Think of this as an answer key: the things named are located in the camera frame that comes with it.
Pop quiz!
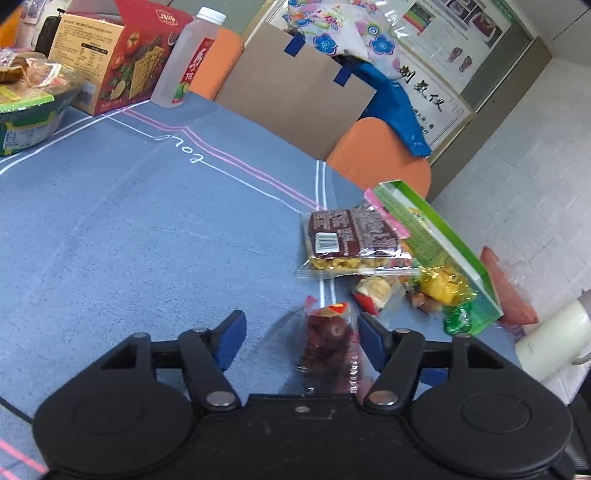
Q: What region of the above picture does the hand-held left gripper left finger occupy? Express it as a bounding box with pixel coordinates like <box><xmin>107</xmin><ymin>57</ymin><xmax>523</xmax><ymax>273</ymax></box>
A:
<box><xmin>95</xmin><ymin>310</ymin><xmax>247</xmax><ymax>412</ymax></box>

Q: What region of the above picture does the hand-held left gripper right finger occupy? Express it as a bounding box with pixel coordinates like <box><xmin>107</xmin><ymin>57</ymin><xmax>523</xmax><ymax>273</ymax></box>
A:
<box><xmin>358</xmin><ymin>313</ymin><xmax>509</xmax><ymax>412</ymax></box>

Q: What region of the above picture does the dark red date packet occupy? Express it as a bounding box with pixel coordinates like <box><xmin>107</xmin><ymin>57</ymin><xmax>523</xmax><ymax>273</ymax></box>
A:
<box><xmin>295</xmin><ymin>298</ymin><xmax>368</xmax><ymax>400</ymax></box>

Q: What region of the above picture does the green cardboard box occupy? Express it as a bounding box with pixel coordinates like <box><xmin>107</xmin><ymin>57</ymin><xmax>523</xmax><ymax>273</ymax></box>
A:
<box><xmin>372</xmin><ymin>180</ymin><xmax>505</xmax><ymax>336</ymax></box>

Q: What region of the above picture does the pink translucent bowl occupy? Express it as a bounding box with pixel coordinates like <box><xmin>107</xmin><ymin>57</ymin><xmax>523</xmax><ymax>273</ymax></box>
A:
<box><xmin>480</xmin><ymin>246</ymin><xmax>539</xmax><ymax>327</ymax></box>

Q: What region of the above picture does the blue striped tablecloth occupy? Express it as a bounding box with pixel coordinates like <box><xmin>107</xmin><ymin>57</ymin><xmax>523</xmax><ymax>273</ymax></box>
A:
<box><xmin>0</xmin><ymin>90</ymin><xmax>525</xmax><ymax>480</ymax></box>

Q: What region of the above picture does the white thermos jug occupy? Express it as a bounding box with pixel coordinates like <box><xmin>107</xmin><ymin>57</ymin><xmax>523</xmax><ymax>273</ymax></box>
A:
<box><xmin>514</xmin><ymin>290</ymin><xmax>591</xmax><ymax>385</ymax></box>

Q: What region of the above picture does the orange chair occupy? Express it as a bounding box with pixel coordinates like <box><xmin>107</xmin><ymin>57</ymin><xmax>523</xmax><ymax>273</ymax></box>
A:
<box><xmin>325</xmin><ymin>117</ymin><xmax>433</xmax><ymax>205</ymax></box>
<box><xmin>188</xmin><ymin>27</ymin><xmax>245</xmax><ymax>102</ymax></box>

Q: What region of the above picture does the blue plastic bag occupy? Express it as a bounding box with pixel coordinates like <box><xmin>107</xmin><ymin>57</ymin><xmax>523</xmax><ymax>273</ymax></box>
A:
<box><xmin>342</xmin><ymin>60</ymin><xmax>433</xmax><ymax>158</ymax></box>

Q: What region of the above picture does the clear drink bottle red label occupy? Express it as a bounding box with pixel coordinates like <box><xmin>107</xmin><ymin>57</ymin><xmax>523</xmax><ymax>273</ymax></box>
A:
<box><xmin>151</xmin><ymin>6</ymin><xmax>227</xmax><ymax>110</ymax></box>

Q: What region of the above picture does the green paper bowl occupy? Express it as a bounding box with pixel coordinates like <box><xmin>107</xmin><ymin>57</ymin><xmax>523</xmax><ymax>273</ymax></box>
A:
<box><xmin>0</xmin><ymin>50</ymin><xmax>85</xmax><ymax>158</ymax></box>

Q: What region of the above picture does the red cracker box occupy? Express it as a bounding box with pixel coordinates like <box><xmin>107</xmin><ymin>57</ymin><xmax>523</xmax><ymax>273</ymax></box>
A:
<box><xmin>48</xmin><ymin>0</ymin><xmax>195</xmax><ymax>116</ymax></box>

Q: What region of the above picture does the floral cloth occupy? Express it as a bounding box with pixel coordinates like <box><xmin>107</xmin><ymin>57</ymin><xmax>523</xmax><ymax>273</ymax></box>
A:
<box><xmin>285</xmin><ymin>0</ymin><xmax>403</xmax><ymax>78</ymax></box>

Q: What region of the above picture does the laminated chart poster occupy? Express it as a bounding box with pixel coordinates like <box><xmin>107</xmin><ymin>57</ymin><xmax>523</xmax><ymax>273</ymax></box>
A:
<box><xmin>268</xmin><ymin>0</ymin><xmax>514</xmax><ymax>90</ymax></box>

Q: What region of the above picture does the brown wrapped pastry packet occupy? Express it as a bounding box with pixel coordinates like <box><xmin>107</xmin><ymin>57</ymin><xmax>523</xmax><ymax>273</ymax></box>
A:
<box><xmin>0</xmin><ymin>48</ymin><xmax>64</xmax><ymax>90</ymax></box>

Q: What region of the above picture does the black container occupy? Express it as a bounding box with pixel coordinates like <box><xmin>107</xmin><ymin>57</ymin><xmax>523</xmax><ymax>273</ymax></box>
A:
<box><xmin>34</xmin><ymin>13</ymin><xmax>75</xmax><ymax>59</ymax></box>

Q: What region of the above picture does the orange plastic bag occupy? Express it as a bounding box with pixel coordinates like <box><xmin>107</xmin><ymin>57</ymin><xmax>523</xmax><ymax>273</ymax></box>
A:
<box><xmin>0</xmin><ymin>7</ymin><xmax>25</xmax><ymax>48</ymax></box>

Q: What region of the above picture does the black cable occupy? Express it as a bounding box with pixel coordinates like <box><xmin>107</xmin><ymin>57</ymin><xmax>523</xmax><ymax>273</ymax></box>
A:
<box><xmin>0</xmin><ymin>396</ymin><xmax>34</xmax><ymax>424</ymax></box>

